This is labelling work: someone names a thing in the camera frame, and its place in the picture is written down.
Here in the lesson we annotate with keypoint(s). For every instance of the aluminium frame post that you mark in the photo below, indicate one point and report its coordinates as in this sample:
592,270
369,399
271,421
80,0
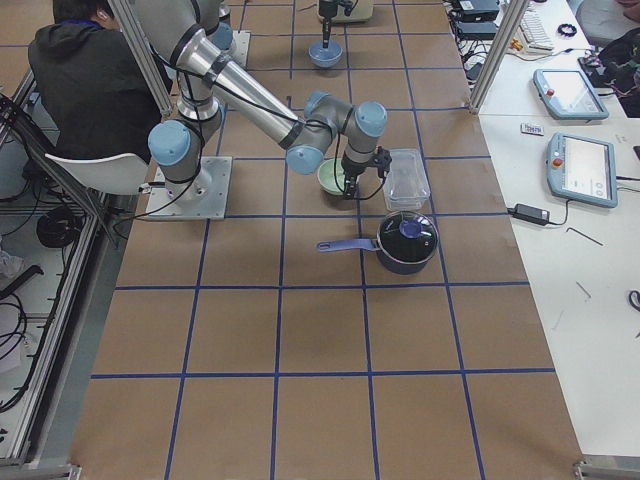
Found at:
507,28

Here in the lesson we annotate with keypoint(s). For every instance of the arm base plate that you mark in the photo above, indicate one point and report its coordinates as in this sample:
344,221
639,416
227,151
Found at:
236,45
205,198

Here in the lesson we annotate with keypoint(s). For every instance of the green bowl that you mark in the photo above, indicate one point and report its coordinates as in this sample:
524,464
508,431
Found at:
332,178

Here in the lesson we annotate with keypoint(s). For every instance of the person in black jacket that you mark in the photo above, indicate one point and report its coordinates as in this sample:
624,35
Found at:
91,85

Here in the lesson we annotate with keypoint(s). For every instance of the blue teach pendant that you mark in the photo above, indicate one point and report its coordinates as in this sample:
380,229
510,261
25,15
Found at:
582,169
568,95

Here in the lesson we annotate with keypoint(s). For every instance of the blue teach pendant near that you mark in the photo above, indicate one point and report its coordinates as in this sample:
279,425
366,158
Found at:
582,169

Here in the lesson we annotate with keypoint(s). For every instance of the white keyboard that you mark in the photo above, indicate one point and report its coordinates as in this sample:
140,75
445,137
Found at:
532,34

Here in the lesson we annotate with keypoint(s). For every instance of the white chair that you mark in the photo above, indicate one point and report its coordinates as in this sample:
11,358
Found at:
122,174

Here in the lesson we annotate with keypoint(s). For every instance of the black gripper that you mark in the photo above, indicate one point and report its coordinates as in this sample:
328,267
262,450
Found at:
326,10
353,168

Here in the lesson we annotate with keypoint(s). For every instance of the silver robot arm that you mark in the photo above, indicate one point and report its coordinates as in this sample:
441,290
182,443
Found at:
193,39
222,34

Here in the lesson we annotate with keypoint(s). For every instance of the dark blue saucepan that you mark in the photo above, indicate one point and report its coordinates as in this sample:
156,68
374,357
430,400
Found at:
405,242

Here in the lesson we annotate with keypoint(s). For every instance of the clear plastic container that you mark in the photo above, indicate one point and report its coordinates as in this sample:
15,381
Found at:
406,186

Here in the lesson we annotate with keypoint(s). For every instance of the blue teach pendant far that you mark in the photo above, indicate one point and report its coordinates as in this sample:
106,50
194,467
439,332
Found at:
568,95

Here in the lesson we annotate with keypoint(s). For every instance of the blue bowl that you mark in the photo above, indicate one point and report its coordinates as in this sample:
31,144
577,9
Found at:
325,57

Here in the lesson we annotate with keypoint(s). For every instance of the black power adapter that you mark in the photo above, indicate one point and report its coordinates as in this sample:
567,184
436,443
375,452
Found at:
529,214

